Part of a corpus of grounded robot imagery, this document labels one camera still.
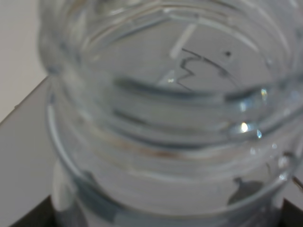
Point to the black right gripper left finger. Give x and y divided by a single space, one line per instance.
41 216

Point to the clear plastic water bottle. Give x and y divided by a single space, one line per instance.
173 113

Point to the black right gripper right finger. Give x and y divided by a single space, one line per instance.
292 215

